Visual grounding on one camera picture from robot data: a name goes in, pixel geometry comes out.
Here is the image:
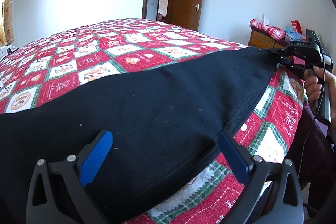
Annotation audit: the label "wooden cabinet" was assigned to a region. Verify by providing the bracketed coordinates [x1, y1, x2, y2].
[248, 30, 288, 49]

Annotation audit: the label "black pants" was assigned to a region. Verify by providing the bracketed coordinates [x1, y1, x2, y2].
[1, 48, 277, 223]

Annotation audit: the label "black cable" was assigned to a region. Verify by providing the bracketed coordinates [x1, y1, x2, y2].
[296, 33, 328, 180]

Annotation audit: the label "red plaid cloth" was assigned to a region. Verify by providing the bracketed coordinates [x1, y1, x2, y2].
[249, 19, 286, 40]

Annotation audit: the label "red bag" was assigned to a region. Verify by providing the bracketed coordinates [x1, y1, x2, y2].
[291, 20, 302, 34]

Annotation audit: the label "yellow curtain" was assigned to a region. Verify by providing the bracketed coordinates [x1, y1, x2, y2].
[0, 0, 15, 47]

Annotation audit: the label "right hand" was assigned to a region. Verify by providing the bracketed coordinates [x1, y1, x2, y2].
[304, 66, 336, 124]

